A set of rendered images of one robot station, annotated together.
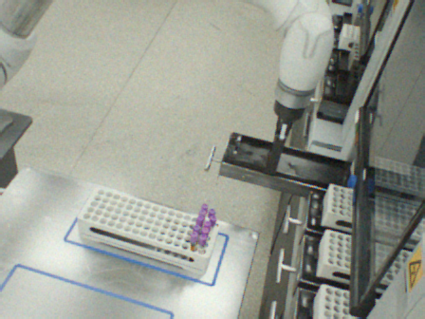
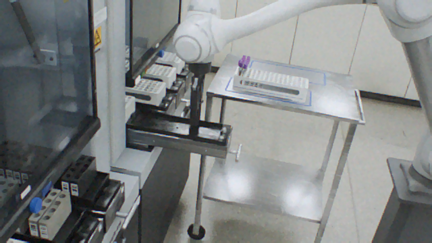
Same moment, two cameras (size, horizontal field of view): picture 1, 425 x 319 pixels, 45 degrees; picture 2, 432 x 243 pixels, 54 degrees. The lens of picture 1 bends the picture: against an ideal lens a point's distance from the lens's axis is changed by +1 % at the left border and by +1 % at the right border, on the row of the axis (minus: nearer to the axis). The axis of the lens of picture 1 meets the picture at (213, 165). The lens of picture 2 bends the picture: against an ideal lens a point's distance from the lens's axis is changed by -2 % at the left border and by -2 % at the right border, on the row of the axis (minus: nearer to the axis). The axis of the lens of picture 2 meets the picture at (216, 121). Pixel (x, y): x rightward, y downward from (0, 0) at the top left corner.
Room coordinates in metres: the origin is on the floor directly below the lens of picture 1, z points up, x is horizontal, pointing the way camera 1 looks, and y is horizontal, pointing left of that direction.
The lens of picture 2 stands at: (2.30, -0.04, 1.57)
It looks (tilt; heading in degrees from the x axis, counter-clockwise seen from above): 30 degrees down; 182
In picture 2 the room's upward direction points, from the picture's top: 7 degrees clockwise
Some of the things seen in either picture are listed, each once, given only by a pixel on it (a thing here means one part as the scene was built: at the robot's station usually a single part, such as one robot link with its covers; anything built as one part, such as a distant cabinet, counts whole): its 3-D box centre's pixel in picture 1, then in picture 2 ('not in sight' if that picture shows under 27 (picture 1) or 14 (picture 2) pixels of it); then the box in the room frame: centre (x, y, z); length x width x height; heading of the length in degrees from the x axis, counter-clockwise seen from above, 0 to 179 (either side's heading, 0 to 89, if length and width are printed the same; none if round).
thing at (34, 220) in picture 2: not in sight; (46, 214); (1.59, -0.43, 0.85); 0.12 x 0.02 x 0.06; 175
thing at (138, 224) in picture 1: (149, 229); (270, 84); (0.70, 0.11, 0.85); 0.30 x 0.10 x 0.06; 83
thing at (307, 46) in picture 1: (307, 47); (202, 19); (1.03, -0.16, 1.18); 0.13 x 0.11 x 0.16; 177
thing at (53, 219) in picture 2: (354, 58); (55, 216); (1.60, -0.41, 0.85); 0.12 x 0.02 x 0.06; 176
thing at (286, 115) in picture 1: (286, 114); (198, 72); (1.02, -0.15, 1.00); 0.08 x 0.07 x 0.09; 175
